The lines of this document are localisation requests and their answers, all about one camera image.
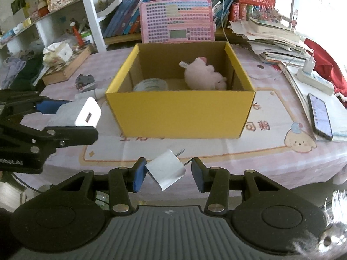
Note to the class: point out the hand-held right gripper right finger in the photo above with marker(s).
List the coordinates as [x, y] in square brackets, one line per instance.
[199, 176]

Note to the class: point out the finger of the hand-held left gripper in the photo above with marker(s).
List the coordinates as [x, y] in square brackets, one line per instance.
[73, 135]
[50, 107]

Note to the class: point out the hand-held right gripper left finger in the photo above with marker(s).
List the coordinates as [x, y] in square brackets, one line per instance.
[138, 176]

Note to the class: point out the white USB charger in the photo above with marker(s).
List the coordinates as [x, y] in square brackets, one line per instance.
[81, 111]

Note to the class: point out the small white plug adapter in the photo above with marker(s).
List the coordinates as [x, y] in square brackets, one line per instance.
[165, 170]

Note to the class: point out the white tube pink label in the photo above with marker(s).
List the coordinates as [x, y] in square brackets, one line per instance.
[86, 87]

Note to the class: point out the grey toy car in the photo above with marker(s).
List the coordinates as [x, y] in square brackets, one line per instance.
[84, 80]

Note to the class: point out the yellow cardboard box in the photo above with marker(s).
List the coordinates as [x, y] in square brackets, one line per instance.
[176, 113]

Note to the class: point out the clear tape roll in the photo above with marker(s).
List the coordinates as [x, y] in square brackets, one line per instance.
[151, 85]

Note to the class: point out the pink pig plush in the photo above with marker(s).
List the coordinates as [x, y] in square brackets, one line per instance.
[200, 75]

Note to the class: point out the wooden chessboard box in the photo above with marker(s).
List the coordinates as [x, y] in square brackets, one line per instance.
[65, 71]

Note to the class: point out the dark cloth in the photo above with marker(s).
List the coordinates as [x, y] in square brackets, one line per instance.
[29, 73]

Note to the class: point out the purple cloth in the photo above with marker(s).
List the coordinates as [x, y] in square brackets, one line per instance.
[12, 70]

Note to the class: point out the floral tissue pack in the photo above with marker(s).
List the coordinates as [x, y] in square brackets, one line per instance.
[58, 52]

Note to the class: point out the pink checked tablecloth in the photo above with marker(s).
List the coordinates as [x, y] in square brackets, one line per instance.
[271, 154]

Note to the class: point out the green white box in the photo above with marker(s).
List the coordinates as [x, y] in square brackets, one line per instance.
[87, 38]

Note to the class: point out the red white bottle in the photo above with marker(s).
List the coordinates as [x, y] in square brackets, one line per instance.
[77, 33]

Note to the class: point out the white bookshelf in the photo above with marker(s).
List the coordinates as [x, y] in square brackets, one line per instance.
[89, 13]

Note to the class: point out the row of colourful books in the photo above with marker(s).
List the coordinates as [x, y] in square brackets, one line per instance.
[122, 19]

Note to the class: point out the white open book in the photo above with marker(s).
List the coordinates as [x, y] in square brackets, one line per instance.
[108, 8]

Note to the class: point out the black smartphone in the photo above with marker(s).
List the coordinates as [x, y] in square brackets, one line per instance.
[320, 116]

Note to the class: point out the white fluffy cloth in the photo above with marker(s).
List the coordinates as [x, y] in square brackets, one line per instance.
[336, 222]

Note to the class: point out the white power strip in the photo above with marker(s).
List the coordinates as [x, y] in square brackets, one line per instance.
[317, 82]

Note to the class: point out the pink learning board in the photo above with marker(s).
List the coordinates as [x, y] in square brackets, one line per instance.
[176, 19]

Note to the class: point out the plugged white charger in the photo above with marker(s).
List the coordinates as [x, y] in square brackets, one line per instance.
[308, 65]

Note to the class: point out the stack of papers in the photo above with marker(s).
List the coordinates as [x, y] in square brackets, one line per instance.
[271, 32]

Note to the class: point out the red cloth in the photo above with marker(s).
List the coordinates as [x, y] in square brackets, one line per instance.
[325, 59]

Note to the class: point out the colourful craft bundle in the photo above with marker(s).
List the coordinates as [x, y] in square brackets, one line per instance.
[264, 13]

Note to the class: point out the small doll figurine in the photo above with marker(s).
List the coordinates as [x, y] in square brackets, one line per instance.
[295, 19]

